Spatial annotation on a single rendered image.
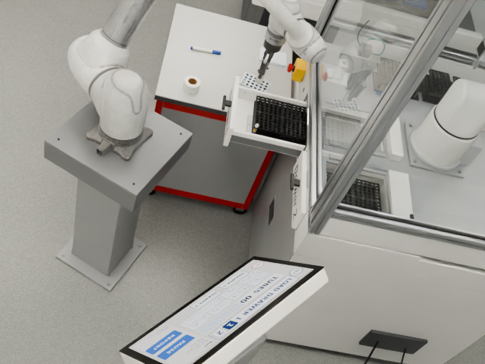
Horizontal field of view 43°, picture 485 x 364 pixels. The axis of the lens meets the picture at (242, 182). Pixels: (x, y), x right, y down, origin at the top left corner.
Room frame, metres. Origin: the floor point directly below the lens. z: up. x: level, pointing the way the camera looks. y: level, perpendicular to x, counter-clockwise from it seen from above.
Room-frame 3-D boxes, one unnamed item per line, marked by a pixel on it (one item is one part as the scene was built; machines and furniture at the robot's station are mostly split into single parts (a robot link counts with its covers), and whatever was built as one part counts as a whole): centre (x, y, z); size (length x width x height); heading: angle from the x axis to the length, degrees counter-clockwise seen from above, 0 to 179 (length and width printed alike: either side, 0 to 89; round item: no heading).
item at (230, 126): (1.72, 0.15, 0.87); 0.29 x 0.02 x 0.11; 14
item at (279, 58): (2.25, 0.10, 0.77); 0.13 x 0.09 x 0.02; 105
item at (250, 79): (2.01, 0.12, 0.78); 0.12 x 0.08 x 0.04; 89
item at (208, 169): (2.12, 0.26, 0.38); 0.62 x 0.58 x 0.76; 14
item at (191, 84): (1.86, 0.36, 0.78); 0.07 x 0.07 x 0.04
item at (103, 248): (1.40, 0.48, 0.38); 0.30 x 0.30 x 0.76; 80
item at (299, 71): (2.11, -0.03, 0.88); 0.07 x 0.05 x 0.07; 14
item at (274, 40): (2.02, 0.11, 1.07); 0.09 x 0.09 x 0.06
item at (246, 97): (1.77, -0.05, 0.86); 0.40 x 0.26 x 0.06; 104
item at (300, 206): (1.49, -0.20, 0.87); 0.29 x 0.02 x 0.11; 14
